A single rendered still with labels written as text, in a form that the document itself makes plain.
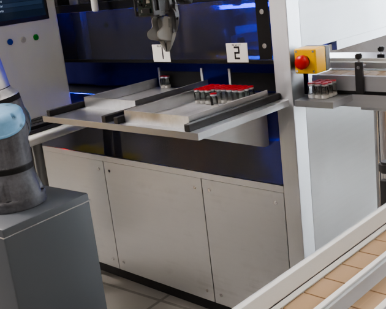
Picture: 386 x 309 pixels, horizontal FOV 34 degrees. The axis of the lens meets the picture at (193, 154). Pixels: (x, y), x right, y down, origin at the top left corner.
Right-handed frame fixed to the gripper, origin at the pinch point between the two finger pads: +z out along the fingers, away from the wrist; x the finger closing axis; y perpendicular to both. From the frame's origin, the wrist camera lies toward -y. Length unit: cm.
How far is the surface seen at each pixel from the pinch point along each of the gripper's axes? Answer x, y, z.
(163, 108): -19.5, -13.3, 20.8
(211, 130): 11.0, -0.7, 22.1
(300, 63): 18.5, -32.1, 9.9
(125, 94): -54, -28, 21
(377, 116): 32, -50, 28
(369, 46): -108, -305, 45
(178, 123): 2.0, 1.8, 20.2
